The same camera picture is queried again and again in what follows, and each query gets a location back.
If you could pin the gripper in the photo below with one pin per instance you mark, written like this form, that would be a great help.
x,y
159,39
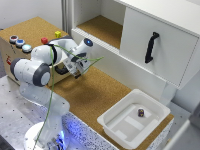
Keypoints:
x,y
74,67

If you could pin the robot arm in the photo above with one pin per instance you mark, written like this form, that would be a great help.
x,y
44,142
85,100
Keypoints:
x,y
33,71

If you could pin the yellow block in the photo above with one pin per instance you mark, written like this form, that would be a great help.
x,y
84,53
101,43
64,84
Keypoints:
x,y
58,34

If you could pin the green button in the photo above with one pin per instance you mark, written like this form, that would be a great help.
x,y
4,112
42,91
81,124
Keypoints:
x,y
26,48

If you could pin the blue button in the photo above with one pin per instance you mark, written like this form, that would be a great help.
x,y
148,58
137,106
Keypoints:
x,y
20,42

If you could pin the red button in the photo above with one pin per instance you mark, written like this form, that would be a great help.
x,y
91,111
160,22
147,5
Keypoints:
x,y
13,39

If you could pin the white cabinet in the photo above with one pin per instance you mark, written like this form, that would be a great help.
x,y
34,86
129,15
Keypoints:
x,y
140,36

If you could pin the white plastic box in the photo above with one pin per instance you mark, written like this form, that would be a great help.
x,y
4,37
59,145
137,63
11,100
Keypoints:
x,y
133,118

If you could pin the purple block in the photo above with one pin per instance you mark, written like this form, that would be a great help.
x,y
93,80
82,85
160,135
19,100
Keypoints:
x,y
141,112

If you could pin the white sliding door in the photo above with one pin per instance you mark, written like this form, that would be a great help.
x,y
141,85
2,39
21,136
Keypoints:
x,y
160,46

